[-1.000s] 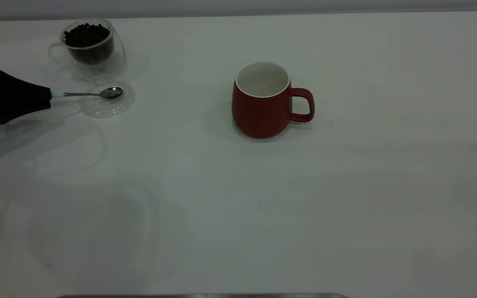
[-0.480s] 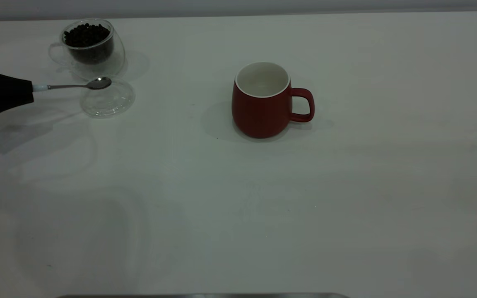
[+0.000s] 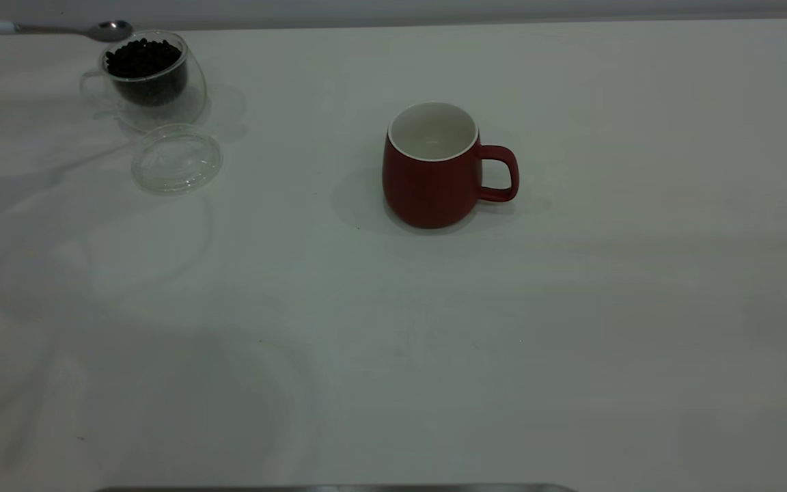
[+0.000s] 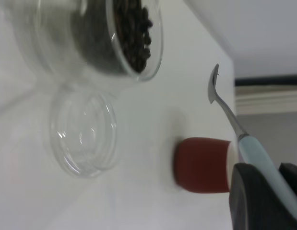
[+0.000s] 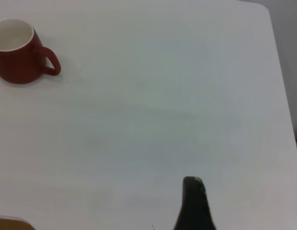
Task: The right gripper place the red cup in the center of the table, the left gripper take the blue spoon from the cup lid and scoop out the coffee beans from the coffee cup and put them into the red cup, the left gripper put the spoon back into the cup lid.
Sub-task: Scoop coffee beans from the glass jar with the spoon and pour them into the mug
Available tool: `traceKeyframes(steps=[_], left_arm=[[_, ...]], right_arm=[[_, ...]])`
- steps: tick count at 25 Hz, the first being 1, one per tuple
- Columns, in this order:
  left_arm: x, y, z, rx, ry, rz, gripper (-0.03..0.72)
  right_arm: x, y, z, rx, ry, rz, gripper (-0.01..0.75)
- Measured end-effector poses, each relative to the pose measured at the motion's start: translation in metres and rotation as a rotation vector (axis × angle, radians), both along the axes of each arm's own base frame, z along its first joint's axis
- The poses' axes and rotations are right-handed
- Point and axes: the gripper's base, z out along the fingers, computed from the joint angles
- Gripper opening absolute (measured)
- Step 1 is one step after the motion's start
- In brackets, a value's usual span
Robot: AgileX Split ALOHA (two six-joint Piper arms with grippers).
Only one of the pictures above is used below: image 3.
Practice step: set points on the red ceramic mug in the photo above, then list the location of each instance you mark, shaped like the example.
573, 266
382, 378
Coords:
427, 195

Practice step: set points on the dark coffee beans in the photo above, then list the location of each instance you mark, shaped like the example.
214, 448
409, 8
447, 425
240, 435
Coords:
142, 58

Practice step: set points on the clear glass cup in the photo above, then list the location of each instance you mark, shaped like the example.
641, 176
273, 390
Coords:
168, 116

